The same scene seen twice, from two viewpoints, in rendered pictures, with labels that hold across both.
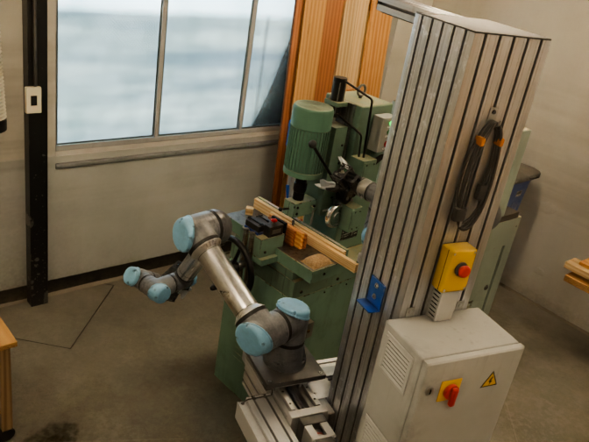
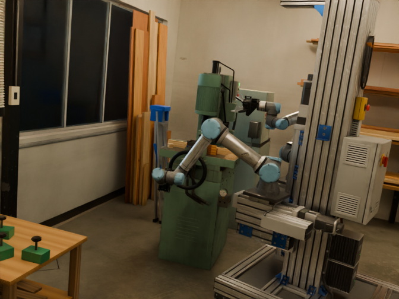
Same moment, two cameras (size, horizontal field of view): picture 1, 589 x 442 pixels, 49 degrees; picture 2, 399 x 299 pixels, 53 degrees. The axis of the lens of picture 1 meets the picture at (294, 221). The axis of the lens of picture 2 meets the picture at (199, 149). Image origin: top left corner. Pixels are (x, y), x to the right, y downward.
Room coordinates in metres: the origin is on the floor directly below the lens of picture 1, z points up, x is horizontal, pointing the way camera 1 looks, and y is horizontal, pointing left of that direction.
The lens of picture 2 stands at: (-0.07, 1.47, 1.47)
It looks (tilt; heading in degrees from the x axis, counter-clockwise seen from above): 10 degrees down; 332
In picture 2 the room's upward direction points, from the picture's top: 6 degrees clockwise
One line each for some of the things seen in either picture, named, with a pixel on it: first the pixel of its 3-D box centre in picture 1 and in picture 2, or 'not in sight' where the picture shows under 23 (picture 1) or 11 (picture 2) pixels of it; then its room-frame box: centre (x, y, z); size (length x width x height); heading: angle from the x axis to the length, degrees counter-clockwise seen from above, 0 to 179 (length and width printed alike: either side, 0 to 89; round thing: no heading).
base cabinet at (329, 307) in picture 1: (292, 324); (198, 212); (2.78, -0.08, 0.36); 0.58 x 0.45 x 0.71; 137
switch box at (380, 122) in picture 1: (382, 132); (234, 90); (2.83, -0.32, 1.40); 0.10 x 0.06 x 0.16; 137
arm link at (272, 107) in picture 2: (381, 197); (272, 108); (2.25, -0.30, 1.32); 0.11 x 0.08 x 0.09; 47
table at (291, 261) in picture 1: (274, 244); (198, 156); (2.61, 0.07, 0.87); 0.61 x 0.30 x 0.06; 47
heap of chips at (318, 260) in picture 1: (317, 259); (230, 156); (2.45, -0.12, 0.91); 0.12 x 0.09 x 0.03; 137
